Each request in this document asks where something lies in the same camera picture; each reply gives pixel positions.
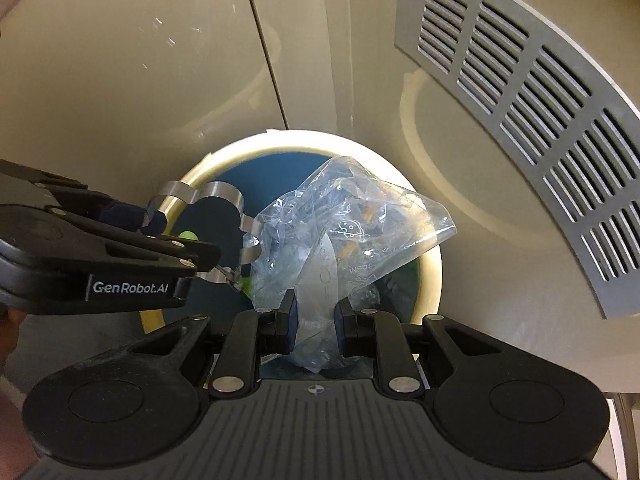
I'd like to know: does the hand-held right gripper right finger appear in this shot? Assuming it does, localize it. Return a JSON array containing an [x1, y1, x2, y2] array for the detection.
[[335, 298, 509, 399]]

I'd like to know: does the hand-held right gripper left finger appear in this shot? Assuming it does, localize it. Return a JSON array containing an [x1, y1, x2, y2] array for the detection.
[[125, 289, 299, 402]]

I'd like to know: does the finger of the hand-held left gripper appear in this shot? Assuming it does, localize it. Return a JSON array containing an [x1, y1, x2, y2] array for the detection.
[[47, 206, 222, 274], [0, 159, 167, 237]]

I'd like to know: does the silver wavy metal clip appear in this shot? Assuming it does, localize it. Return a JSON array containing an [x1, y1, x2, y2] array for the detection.
[[144, 179, 264, 294]]

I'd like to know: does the clear plastic bag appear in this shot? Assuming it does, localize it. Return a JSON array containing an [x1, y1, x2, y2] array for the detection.
[[250, 155, 459, 375]]

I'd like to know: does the cream and blue trash bin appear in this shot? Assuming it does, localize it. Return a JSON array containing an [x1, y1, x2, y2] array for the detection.
[[139, 129, 444, 335]]

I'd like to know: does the person's left forearm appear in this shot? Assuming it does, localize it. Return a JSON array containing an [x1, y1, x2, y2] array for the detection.
[[0, 307, 41, 476]]

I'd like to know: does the beige cabinet door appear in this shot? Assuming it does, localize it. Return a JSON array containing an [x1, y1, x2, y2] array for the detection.
[[345, 0, 640, 396]]

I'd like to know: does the grey vent grille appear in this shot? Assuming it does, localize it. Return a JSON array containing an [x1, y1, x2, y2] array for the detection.
[[394, 0, 640, 321]]

